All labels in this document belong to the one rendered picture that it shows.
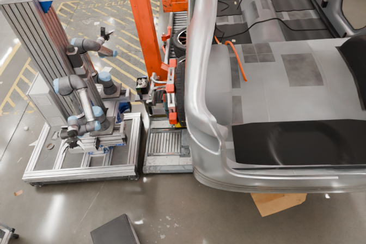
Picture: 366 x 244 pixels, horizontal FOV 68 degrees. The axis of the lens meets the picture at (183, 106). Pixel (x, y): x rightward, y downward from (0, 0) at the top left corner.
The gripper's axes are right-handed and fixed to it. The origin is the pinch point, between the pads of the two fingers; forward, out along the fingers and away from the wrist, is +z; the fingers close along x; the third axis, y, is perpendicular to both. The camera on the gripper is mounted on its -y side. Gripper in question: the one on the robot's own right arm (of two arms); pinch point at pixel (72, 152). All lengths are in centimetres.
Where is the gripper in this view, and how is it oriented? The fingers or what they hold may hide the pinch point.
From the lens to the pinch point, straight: 212.3
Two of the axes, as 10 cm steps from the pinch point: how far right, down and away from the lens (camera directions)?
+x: -9.6, 1.8, -2.3
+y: -0.4, 6.9, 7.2
